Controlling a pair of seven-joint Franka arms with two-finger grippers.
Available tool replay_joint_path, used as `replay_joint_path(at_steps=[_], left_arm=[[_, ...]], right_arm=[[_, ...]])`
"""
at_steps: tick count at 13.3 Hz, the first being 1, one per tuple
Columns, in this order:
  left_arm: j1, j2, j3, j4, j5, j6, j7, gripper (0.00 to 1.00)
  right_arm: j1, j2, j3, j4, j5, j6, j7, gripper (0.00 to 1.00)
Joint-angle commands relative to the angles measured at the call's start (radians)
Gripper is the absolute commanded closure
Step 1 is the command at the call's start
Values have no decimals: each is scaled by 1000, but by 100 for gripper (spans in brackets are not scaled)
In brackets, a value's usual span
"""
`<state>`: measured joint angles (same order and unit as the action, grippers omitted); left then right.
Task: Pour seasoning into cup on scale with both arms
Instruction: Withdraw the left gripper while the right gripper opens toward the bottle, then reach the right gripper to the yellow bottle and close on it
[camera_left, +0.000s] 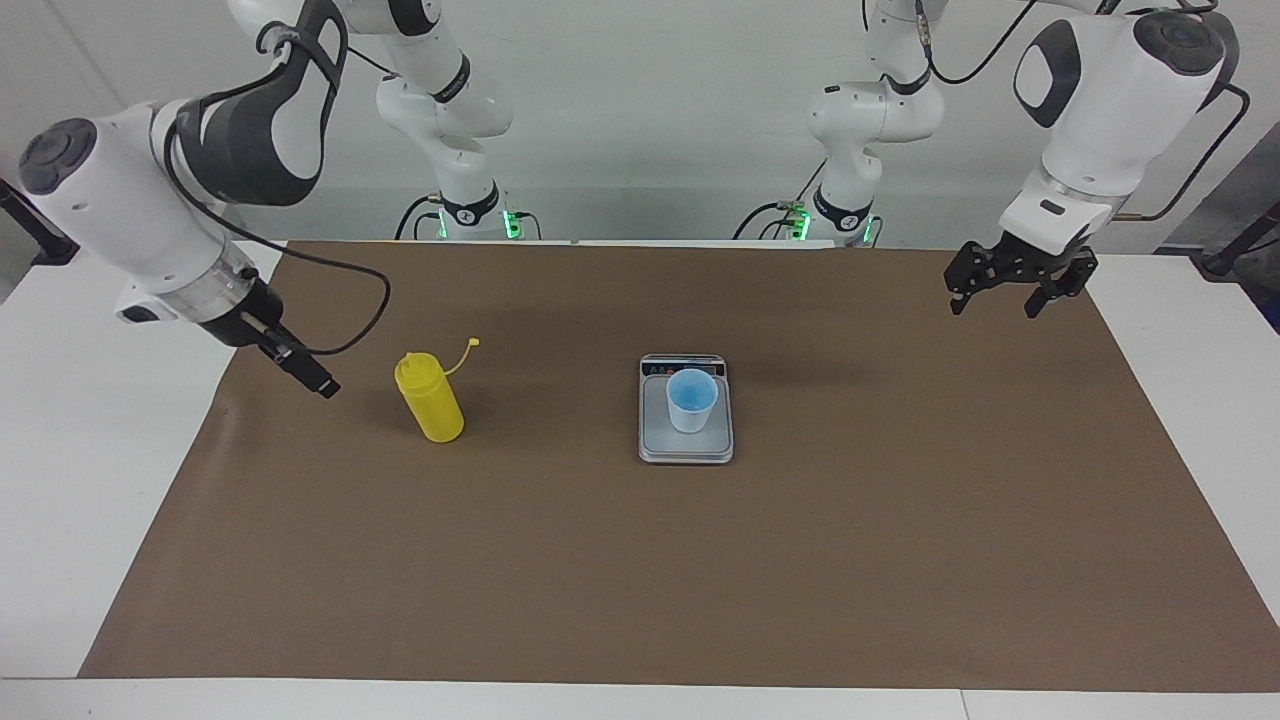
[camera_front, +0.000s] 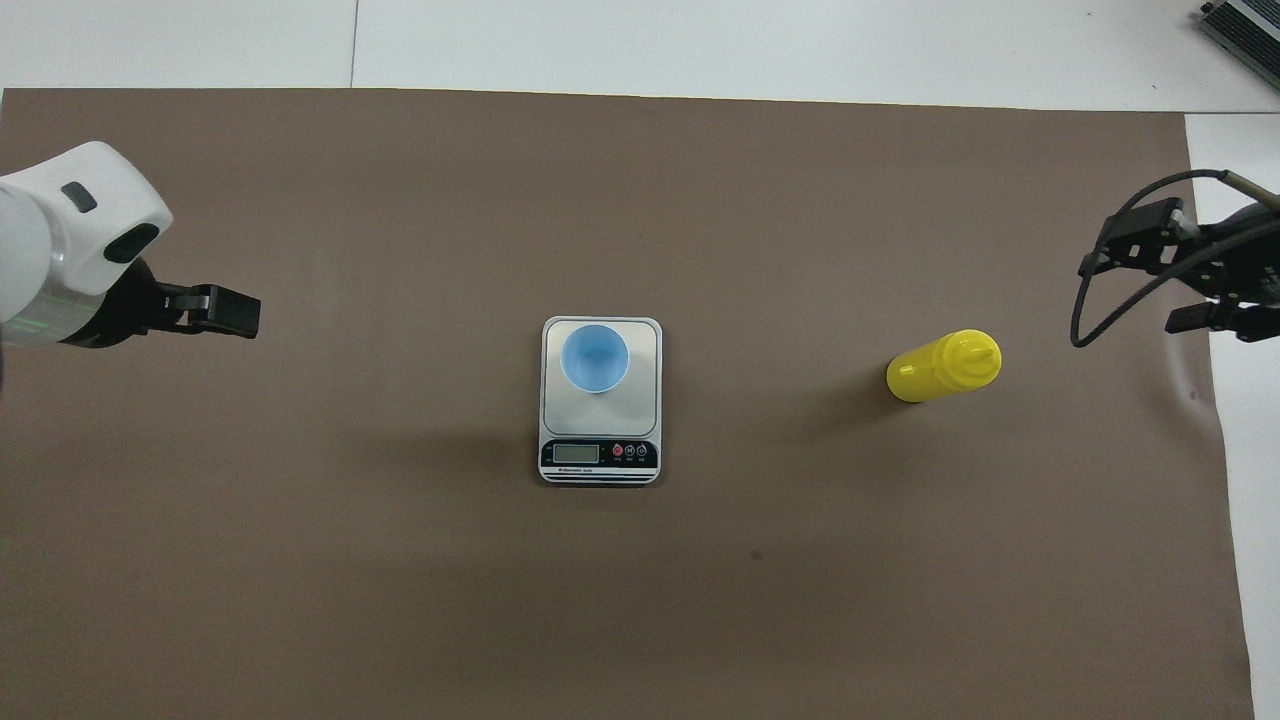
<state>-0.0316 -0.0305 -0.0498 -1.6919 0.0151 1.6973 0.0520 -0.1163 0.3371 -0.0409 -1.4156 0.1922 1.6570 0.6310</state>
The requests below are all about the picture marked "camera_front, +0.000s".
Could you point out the yellow squeeze bottle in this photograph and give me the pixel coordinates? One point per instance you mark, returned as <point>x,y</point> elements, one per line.
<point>940,370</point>

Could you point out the light blue plastic cup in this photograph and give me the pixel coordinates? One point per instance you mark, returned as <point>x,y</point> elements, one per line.
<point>595,358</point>

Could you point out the silver digital kitchen scale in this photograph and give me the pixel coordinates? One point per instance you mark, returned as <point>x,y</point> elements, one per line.
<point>600,430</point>

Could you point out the grey metal finned device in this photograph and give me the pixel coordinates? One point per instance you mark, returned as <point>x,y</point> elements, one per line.
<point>1250,30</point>

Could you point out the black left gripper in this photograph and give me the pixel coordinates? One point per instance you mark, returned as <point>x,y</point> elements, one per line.
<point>125,310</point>

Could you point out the brown paper mat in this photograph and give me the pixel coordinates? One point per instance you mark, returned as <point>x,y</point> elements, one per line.
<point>400,560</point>

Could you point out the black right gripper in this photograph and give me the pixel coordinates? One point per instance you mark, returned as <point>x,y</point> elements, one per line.
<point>1250,270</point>

